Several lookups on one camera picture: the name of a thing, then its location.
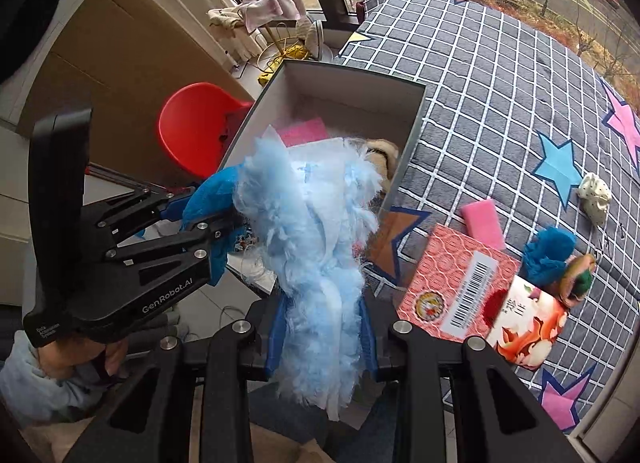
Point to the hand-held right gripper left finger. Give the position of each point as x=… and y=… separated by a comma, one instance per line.
x=275, y=343

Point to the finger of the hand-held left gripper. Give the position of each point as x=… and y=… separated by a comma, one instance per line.
x=150, y=208
x=200, y=240

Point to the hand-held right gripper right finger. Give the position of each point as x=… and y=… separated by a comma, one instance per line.
x=369, y=343

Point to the blue glove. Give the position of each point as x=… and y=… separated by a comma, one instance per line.
x=210, y=198

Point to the light blue fluffy cloth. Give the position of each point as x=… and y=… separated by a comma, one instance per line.
x=310, y=268

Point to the pink sponge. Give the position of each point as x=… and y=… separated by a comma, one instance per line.
x=305, y=130
x=484, y=223

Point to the beige plush toy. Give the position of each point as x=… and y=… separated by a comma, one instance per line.
x=385, y=153

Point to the grey cardboard storage box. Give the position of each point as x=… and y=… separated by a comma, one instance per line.
x=345, y=98

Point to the white polka dot scrunchie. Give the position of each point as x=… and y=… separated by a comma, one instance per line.
x=595, y=198

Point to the person's left forearm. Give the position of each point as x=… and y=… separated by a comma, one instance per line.
x=35, y=393

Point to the person's left hand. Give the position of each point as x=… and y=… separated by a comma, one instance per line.
x=116, y=355

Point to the red plastic chair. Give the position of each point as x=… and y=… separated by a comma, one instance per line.
x=195, y=128

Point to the red patterned carton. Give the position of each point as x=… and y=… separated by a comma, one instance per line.
x=450, y=278

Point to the brown cardboard box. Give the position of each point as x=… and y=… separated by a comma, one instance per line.
x=125, y=53

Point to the floral tissue pack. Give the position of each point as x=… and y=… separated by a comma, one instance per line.
x=530, y=328

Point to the yellow cloth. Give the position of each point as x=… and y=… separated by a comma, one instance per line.
x=285, y=60

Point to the cream cloth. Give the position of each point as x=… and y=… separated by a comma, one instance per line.
x=230, y=23

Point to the white round tray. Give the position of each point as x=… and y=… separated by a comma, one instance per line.
x=325, y=50

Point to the beige fuzzy slipper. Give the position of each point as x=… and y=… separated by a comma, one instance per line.
x=312, y=33

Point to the pink towel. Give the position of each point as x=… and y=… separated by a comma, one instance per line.
x=272, y=5

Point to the dark red small container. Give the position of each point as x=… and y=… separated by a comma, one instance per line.
x=360, y=9

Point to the grey checkered star blanket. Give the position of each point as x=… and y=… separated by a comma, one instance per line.
x=500, y=93

